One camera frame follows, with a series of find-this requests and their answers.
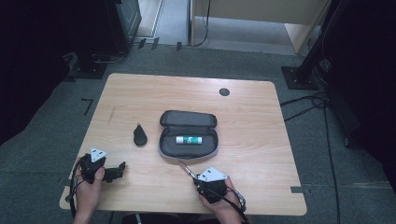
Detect black floor cables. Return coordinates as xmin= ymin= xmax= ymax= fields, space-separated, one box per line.
xmin=279 ymin=57 xmax=351 ymax=224

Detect black stand with base plate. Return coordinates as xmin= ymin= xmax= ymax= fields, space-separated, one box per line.
xmin=280 ymin=0 xmax=349 ymax=91

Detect hand-held gripper cable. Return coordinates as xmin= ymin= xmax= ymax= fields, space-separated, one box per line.
xmin=202 ymin=185 xmax=250 ymax=224
xmin=64 ymin=155 xmax=92 ymax=220

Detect black cabinet on base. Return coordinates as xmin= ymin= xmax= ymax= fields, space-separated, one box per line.
xmin=64 ymin=0 xmax=143 ymax=80

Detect black teardrop-shaped pouch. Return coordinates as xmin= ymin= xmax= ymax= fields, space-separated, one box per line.
xmin=133 ymin=122 xmax=149 ymax=147

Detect light wooden desk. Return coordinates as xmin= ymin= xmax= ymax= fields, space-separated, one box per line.
xmin=188 ymin=0 xmax=332 ymax=55

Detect right hand-held gripper cable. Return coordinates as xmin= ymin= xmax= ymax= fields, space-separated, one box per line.
xmin=202 ymin=185 xmax=250 ymax=224

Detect person's right hand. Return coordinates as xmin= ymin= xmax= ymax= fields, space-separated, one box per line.
xmin=198 ymin=175 xmax=248 ymax=217

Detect grey zip pencil case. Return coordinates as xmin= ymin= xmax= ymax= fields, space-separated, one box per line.
xmin=157 ymin=109 xmax=219 ymax=161

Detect person's left hand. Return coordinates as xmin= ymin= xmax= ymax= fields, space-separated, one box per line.
xmin=74 ymin=156 xmax=106 ymax=216

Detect left hand-held gripper cable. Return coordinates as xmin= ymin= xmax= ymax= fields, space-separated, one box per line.
xmin=64 ymin=155 xmax=92 ymax=220

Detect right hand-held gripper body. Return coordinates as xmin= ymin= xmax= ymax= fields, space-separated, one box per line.
xmin=193 ymin=165 xmax=230 ymax=205

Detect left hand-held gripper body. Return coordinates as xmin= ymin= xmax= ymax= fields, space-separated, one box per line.
xmin=79 ymin=147 xmax=110 ymax=185

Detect black hanging cable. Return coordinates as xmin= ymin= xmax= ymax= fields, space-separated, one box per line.
xmin=192 ymin=0 xmax=213 ymax=48

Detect white green glue stick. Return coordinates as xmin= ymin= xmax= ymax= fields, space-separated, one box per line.
xmin=175 ymin=135 xmax=204 ymax=146

